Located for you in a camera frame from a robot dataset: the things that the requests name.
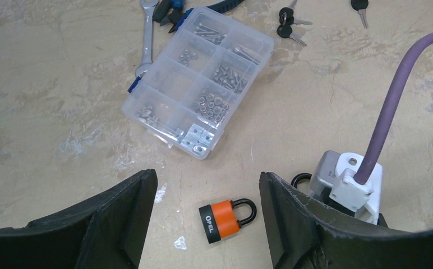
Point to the blue handled pliers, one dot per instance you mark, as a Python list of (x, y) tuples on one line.
[(172, 11)]

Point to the silver wrench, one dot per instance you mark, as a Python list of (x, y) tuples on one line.
[(148, 8)]

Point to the orange padlock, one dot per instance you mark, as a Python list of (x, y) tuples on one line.
[(219, 220)]

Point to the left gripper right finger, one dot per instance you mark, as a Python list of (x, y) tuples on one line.
[(305, 233)]

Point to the black padlock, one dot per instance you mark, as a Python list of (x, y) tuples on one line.
[(301, 182)]

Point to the clear plastic screw box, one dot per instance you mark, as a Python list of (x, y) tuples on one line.
[(190, 92)]

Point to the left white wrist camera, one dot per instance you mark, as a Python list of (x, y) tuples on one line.
[(333, 184)]

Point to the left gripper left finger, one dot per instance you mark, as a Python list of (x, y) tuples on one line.
[(107, 230)]

